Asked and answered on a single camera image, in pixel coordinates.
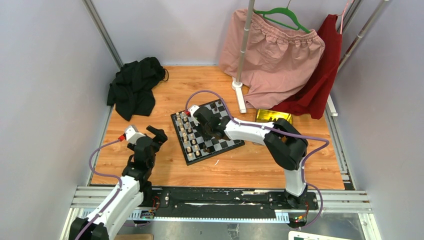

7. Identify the silver rack pole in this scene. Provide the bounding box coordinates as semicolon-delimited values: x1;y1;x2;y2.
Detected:
232;0;255;89

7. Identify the gold metal tin tray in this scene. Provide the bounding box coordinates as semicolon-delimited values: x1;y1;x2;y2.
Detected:
255;109;293;125

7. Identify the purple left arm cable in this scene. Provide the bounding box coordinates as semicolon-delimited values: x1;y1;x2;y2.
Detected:
74;139;126;240

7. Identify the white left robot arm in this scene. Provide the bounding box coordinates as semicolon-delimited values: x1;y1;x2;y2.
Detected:
68;125;168;240

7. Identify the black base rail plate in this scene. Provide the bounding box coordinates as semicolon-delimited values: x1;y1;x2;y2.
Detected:
142;186;320;219

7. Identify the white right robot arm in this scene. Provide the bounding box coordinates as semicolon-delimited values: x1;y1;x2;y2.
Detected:
188;105;308;209

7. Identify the green clothes hanger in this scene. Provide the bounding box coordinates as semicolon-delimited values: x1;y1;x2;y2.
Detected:
253;0;311;34

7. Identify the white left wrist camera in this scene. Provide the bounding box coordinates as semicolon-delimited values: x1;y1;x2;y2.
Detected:
118;124;146;145

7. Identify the black cloth garment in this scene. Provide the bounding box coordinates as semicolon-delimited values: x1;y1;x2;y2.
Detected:
106;57;169;121

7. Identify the black white chessboard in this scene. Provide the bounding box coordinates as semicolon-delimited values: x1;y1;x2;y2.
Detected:
170;112;245;166

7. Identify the white rack stand base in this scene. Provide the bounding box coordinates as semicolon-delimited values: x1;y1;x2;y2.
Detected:
231;77;247;114

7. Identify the red cloth garment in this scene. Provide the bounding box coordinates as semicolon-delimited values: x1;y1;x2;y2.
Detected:
271;14;343;120

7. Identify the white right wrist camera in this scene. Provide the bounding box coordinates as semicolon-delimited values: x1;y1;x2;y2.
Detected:
184;105;200;126

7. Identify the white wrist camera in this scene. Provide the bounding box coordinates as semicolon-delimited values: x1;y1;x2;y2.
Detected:
118;124;146;145
184;105;200;126

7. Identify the pink cloth garment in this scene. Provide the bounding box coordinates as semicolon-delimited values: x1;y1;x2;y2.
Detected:
240;13;326;109

